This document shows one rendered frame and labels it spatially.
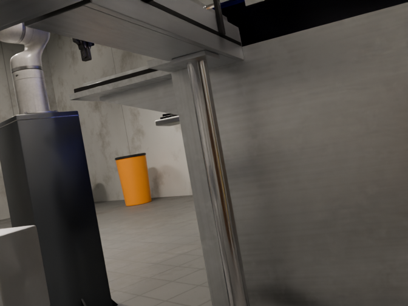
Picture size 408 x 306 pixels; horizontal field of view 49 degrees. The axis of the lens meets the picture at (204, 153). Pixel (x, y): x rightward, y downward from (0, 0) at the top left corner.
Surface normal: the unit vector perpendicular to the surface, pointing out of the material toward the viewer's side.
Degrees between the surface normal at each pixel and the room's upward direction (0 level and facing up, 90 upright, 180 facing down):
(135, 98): 90
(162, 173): 90
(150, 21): 90
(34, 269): 90
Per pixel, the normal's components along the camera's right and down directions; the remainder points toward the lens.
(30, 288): 0.90, -0.16
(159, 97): -0.40, 0.07
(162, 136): -0.72, 0.13
